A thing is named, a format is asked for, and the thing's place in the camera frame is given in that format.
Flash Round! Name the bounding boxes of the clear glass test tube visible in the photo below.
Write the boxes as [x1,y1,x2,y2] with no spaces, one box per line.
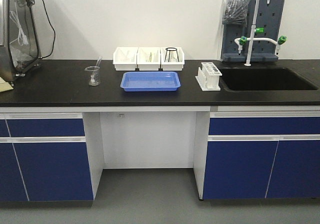
[95,56,102,67]

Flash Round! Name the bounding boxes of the white test tube rack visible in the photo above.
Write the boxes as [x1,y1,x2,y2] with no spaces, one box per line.
[195,62,222,91]

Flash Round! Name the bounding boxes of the grey pegboard drying rack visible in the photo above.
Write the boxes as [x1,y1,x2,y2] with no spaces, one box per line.
[221,0,285,63]

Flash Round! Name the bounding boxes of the blue plastic tray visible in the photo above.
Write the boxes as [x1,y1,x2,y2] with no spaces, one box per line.
[120,71,181,92]

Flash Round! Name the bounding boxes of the middle white storage bin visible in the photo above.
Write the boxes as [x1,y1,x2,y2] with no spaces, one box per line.
[137,47,161,71]

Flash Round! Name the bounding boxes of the white storage bin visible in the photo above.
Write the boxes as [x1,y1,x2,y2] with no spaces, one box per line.
[160,47,185,71]
[137,47,161,71]
[113,47,138,71]

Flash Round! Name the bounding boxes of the right white storage bin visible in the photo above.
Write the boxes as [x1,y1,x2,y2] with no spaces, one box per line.
[160,47,185,71]

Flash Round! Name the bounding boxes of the left white storage bin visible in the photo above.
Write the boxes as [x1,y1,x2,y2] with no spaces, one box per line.
[113,47,138,71]

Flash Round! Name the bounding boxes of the clear glass beaker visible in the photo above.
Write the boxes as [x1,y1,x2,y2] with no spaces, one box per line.
[85,66,100,86]

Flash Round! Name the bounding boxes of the black lab sink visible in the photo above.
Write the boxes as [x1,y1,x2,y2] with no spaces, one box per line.
[220,67,318,91]

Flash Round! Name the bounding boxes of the white gooseneck lab faucet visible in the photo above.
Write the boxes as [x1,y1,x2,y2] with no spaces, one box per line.
[234,0,287,66]

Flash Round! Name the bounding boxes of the right blue cabinet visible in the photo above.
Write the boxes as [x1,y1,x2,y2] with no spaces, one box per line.
[199,114,320,199]

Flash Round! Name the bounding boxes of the blue cabinet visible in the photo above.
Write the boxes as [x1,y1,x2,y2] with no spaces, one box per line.
[0,113,94,201]
[199,114,320,199]

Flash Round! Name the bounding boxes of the left blue cabinet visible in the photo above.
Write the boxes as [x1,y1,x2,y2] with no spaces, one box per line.
[0,113,94,201]

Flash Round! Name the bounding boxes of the clear plastic bag of pegs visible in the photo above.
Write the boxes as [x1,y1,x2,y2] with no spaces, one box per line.
[222,0,251,27]

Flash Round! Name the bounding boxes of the metal and glass machine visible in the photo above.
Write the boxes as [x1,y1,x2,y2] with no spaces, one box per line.
[0,0,41,82]

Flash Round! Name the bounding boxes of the yellowish paper pad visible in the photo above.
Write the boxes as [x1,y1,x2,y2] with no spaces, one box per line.
[0,77,14,92]

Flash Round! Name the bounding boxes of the black wire tripod stand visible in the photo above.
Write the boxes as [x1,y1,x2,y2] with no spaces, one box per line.
[164,47,179,62]

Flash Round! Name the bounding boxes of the black power cable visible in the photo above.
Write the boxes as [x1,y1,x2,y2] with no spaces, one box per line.
[23,0,57,60]

